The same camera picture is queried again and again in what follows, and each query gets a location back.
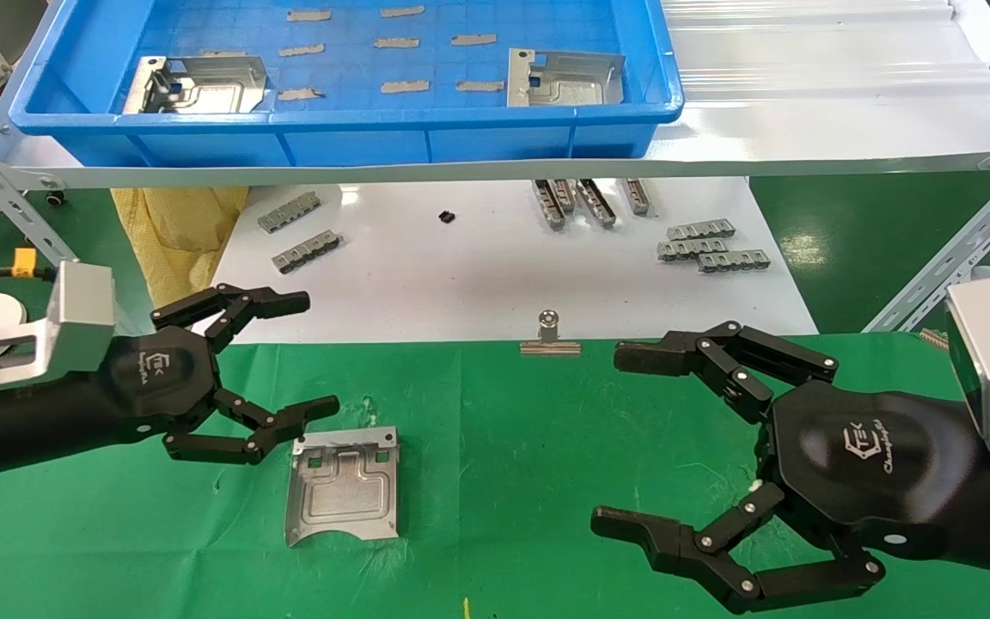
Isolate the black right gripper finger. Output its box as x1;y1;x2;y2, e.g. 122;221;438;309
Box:
591;481;885;615
614;322;840;426

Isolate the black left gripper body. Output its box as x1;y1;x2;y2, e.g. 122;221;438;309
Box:
104;331;223;432

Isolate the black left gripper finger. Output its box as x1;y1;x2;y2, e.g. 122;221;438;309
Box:
162;387;341;466
151;284;311;353

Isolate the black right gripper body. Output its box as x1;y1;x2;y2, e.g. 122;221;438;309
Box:
757;381;986;560

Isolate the stamped sheet metal part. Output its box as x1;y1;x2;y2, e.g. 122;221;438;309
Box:
123;56;268;115
507;48;626;108
284;426;400;548

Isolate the yellow cloth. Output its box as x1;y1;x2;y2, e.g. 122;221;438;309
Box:
111;185;249;336

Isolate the blue plastic bin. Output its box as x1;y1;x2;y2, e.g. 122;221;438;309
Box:
9;0;685;169

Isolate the perforated steel angle brace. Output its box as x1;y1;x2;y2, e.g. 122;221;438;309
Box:
0;112;152;343
863;155;990;334

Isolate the green table cloth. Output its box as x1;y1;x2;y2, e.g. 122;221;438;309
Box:
0;334;990;619

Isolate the white shelf board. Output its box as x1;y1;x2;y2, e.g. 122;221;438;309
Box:
0;0;990;190

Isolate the clear corrugated plastic sheet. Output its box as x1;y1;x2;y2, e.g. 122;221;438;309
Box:
658;0;990;104

